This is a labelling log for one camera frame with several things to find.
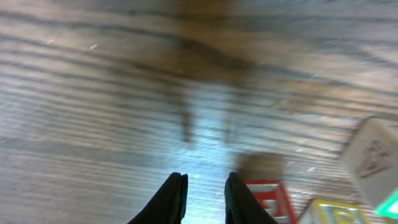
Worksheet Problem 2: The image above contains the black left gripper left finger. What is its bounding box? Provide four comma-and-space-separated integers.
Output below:
128, 172, 188, 224

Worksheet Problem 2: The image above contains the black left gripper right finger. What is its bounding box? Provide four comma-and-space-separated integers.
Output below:
224, 172, 277, 224

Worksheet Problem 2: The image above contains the wooden block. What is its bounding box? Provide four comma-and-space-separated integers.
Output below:
244, 180, 297, 224
297, 199, 371, 224

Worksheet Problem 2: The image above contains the green top block number 4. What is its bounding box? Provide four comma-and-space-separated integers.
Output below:
340, 116, 397, 218

